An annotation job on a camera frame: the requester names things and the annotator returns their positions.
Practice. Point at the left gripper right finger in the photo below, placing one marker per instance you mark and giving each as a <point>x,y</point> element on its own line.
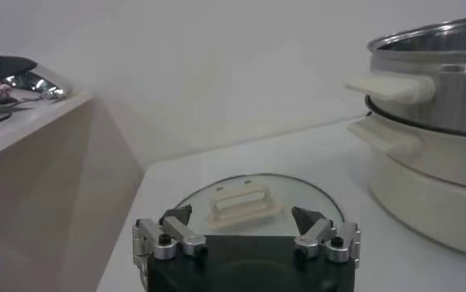
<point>316,234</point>

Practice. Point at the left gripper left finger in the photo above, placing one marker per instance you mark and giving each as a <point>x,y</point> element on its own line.
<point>189,240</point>

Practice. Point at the perforated steel steamer basket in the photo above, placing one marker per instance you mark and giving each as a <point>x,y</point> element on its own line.
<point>455,99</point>

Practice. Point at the cream electric cooker base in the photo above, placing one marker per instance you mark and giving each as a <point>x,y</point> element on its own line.
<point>435,198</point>

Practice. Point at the shiny chrome dome device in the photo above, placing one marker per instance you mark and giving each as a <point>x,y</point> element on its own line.
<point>6,67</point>

